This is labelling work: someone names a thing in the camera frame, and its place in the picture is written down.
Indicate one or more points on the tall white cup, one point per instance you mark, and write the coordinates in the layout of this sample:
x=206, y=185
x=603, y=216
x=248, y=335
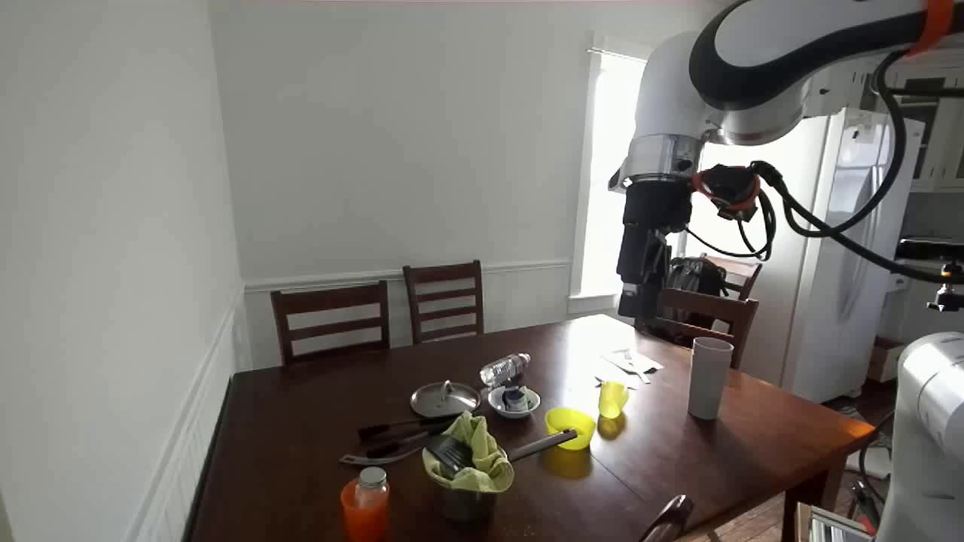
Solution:
x=710, y=378

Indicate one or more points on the yellow plastic bowl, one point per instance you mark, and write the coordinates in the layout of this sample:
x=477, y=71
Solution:
x=569, y=428

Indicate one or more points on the bright window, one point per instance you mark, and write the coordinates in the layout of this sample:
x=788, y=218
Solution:
x=606, y=152

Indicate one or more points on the white refrigerator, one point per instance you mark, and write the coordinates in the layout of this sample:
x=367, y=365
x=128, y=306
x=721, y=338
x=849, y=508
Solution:
x=815, y=302

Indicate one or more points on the small white bowl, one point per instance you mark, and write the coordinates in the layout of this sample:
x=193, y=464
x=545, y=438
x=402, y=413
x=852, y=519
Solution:
x=514, y=400

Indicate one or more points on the black spatula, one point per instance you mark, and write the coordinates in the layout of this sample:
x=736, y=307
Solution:
x=395, y=434

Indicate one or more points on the orange bottle white cap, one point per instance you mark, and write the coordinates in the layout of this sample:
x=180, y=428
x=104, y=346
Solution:
x=365, y=511

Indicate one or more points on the dark wooden chair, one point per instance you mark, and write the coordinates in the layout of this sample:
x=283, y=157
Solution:
x=331, y=299
x=716, y=311
x=665, y=517
x=440, y=273

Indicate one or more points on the yellow plastic cup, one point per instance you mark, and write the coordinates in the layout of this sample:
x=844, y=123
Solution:
x=612, y=399

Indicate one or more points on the clear plastic water bottle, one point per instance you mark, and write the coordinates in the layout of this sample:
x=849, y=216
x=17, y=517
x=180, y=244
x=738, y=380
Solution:
x=505, y=369

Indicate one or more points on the yellow cloth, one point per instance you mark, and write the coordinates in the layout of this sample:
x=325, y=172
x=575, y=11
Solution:
x=487, y=464

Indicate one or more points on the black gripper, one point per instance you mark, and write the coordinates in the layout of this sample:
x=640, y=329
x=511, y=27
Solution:
x=653, y=206

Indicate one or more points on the dark metal spoon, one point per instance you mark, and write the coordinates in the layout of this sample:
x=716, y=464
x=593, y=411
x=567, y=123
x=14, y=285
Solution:
x=376, y=460

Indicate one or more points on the black kitchen tool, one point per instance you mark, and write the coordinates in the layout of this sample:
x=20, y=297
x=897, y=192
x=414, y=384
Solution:
x=449, y=454

